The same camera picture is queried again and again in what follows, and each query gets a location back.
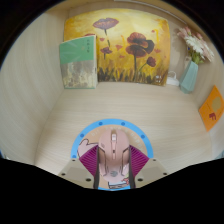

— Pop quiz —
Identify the pink computer mouse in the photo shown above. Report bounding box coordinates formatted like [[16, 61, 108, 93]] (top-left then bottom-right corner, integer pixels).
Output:
[[97, 129, 132, 184]]

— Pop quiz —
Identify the green and beige book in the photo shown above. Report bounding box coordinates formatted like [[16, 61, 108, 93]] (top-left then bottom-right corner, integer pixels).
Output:
[[59, 34, 99, 90]]

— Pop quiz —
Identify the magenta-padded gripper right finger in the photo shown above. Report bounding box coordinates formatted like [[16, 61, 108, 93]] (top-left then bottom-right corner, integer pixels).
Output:
[[127, 144, 170, 190]]

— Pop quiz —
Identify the white power strip with cable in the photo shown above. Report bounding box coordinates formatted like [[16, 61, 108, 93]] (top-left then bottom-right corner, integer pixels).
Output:
[[165, 70, 181, 87]]

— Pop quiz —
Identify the orange book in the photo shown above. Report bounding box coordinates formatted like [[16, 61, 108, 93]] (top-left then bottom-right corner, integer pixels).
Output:
[[198, 85, 224, 132]]

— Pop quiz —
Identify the yellow poppy painting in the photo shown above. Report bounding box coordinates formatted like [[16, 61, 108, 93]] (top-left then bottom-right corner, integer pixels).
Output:
[[63, 8, 171, 87]]

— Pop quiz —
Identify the round blue-rimmed cartoon mouse pad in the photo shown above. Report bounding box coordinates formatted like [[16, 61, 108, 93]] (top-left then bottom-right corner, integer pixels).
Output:
[[70, 118, 155, 192]]

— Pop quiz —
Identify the pink and white flower bouquet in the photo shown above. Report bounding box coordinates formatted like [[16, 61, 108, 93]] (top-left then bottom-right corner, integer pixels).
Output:
[[176, 26, 215, 65]]

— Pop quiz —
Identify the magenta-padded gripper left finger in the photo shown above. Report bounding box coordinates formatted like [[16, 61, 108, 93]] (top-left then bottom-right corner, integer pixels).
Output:
[[58, 144, 102, 190]]

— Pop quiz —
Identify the mint green faceted vase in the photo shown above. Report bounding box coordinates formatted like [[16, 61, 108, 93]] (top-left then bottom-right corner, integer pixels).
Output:
[[179, 59, 199, 95]]

